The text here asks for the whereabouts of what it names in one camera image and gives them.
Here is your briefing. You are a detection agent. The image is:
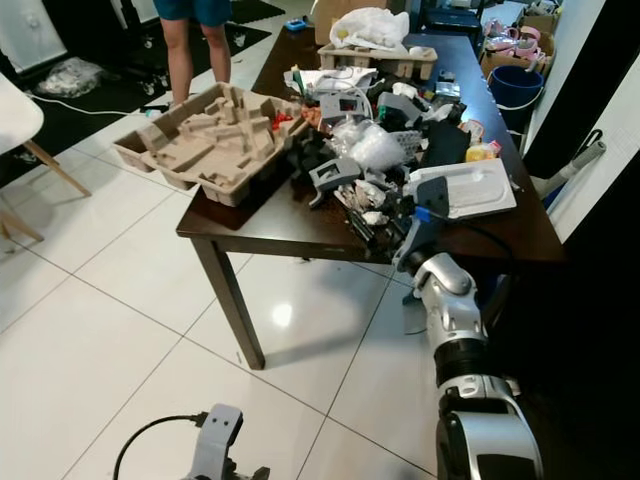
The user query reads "crumpled clear plastic bag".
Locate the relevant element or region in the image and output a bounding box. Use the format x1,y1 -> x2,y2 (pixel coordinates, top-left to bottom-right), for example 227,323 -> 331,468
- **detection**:
344,122 -> 410,172

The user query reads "black cloth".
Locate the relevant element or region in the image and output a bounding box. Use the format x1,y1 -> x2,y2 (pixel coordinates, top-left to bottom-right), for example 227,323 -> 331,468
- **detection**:
421,117 -> 472,168

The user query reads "dark brown wooden table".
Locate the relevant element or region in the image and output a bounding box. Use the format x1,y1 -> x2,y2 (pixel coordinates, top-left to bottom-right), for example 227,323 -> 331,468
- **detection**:
175,25 -> 567,371

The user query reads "white plastic tray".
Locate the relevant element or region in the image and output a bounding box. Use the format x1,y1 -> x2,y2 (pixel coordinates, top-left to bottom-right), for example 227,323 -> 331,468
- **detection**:
404,158 -> 519,220

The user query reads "grey box device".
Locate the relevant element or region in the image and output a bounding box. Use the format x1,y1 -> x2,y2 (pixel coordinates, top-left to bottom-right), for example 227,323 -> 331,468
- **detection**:
317,89 -> 372,127

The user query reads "yellow packet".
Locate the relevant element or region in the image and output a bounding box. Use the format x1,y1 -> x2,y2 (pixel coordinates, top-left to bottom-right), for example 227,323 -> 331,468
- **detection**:
464,142 -> 502,164

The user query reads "white paper sheet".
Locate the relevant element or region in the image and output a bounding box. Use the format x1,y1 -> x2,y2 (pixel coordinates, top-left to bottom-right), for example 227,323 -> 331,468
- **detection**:
289,67 -> 377,98

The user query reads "flat brown pulp tray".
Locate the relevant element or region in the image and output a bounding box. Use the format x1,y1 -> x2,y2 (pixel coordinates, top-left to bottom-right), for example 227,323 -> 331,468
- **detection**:
317,43 -> 439,81

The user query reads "large brown moulded pulp tray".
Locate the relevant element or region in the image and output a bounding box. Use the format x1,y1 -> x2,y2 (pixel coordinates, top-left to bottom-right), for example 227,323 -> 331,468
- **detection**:
112,83 -> 311,209

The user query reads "white plastic bag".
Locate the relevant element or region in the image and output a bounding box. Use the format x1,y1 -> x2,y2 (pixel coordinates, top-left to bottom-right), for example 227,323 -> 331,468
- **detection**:
328,7 -> 411,52

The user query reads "blue plastic bucket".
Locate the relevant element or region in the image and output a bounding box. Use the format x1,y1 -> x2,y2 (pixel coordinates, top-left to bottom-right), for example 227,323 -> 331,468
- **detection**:
489,64 -> 546,112

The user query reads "brown cardboard box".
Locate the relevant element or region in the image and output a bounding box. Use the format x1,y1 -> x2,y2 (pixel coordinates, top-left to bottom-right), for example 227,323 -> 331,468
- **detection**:
309,0 -> 363,46

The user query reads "grey tool with black loop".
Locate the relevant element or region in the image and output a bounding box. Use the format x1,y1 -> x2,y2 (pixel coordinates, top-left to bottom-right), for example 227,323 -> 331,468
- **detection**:
529,128 -> 609,199

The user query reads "box of pink cups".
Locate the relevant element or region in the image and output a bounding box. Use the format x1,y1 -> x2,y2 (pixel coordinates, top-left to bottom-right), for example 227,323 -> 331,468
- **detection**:
479,12 -> 562,73

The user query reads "person in blue shorts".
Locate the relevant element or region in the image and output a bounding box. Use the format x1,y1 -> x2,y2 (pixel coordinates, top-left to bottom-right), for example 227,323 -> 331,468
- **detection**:
154,0 -> 234,107

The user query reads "black floor mat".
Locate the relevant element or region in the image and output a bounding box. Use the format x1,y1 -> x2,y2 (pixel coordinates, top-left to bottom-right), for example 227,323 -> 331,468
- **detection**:
0,0 -> 273,188

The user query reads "white chair with wooden legs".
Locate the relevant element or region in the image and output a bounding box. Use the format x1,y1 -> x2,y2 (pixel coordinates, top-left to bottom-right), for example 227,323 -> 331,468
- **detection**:
0,74 -> 92,243

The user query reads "white cabinet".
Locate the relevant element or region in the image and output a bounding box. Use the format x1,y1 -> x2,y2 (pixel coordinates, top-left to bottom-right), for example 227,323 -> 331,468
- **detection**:
0,0 -> 67,74

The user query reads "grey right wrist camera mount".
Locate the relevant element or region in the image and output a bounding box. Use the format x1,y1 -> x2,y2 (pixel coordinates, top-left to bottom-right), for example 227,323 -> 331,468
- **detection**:
402,176 -> 454,271

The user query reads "grey plastic bracket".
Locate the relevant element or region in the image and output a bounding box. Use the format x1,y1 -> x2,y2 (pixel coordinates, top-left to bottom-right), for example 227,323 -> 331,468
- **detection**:
307,158 -> 365,207

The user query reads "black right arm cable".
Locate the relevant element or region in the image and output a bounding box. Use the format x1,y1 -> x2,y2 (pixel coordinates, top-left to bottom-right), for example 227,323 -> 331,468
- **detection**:
452,214 -> 521,271

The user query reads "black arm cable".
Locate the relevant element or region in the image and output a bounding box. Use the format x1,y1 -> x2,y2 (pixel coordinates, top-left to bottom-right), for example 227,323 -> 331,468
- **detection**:
112,412 -> 211,480
452,214 -> 521,271

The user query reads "white floor cable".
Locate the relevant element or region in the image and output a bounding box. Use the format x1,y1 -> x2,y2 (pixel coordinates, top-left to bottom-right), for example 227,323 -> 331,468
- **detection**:
32,92 -> 173,117

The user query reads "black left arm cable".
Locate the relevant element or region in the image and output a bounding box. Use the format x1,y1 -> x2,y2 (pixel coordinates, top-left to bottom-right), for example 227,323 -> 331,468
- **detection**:
112,412 -> 211,480

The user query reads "clear plastic bag with cables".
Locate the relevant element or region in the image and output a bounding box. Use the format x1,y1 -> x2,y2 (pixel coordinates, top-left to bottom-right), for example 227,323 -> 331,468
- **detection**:
35,57 -> 107,99

